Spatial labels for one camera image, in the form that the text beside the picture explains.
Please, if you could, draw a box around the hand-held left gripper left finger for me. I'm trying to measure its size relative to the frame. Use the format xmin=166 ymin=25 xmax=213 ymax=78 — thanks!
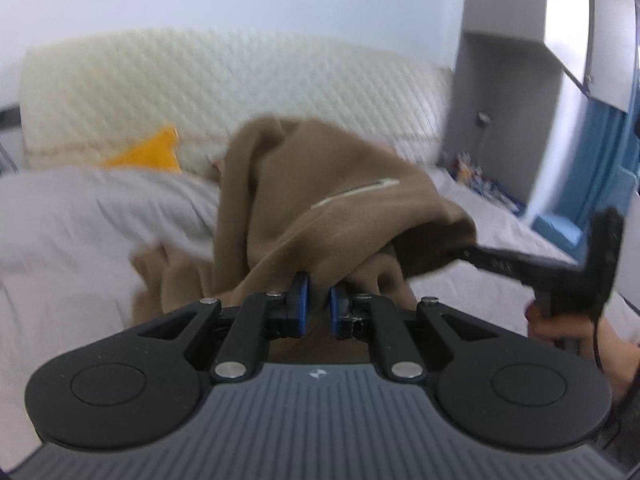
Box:
xmin=137 ymin=272 xmax=311 ymax=383

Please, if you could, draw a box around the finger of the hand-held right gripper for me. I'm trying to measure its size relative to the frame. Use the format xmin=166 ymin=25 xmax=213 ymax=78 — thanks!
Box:
xmin=445 ymin=243 xmax=585 ymax=289

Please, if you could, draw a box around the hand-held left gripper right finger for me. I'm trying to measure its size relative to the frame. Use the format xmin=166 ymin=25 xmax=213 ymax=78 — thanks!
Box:
xmin=328 ymin=285 xmax=501 ymax=383

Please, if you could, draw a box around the brown hoodie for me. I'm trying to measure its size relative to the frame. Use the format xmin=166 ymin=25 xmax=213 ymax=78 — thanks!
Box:
xmin=131 ymin=116 xmax=476 ymax=366

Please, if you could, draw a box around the person's right forearm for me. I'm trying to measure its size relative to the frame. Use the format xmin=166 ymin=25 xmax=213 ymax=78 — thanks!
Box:
xmin=597 ymin=317 xmax=640 ymax=413

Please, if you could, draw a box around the person's right hand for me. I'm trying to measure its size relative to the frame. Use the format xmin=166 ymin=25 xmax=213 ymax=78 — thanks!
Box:
xmin=525 ymin=304 xmax=609 ymax=362

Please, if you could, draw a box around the cluster of small bottles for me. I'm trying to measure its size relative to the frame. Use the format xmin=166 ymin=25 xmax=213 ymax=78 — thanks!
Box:
xmin=451 ymin=152 xmax=521 ymax=211

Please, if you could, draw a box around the yellow pillow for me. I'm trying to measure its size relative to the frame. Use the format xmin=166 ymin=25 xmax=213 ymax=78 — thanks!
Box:
xmin=100 ymin=125 xmax=182 ymax=173

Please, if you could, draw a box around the grey duvet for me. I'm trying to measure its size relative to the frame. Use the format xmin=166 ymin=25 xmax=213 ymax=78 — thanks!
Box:
xmin=0 ymin=167 xmax=223 ymax=273
xmin=0 ymin=162 xmax=640 ymax=461

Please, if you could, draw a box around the cream quilted headboard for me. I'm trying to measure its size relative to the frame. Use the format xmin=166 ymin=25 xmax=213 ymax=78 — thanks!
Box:
xmin=19 ymin=30 xmax=453 ymax=173

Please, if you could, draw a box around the grey and white wall cabinet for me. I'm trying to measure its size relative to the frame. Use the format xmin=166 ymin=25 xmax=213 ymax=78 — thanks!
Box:
xmin=440 ymin=0 xmax=640 ymax=221

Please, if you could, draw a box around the black charging cable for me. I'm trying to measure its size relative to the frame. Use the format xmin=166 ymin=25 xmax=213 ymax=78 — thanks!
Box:
xmin=0 ymin=137 xmax=20 ymax=176

